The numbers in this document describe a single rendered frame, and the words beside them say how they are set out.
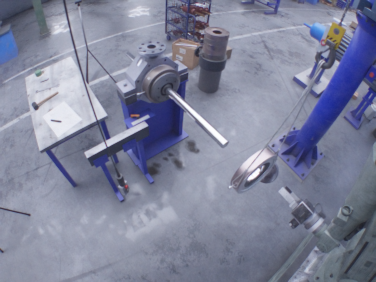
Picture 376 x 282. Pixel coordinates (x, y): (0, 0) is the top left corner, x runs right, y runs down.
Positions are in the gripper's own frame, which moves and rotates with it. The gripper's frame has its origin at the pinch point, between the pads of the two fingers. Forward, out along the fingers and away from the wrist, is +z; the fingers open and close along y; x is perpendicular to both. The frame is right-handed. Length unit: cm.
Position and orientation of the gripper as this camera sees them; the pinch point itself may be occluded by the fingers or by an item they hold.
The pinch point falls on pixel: (285, 191)
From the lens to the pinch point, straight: 177.3
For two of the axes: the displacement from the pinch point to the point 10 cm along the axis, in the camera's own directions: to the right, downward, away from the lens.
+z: -5.4, -6.4, 5.5
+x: -5.7, 7.5, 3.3
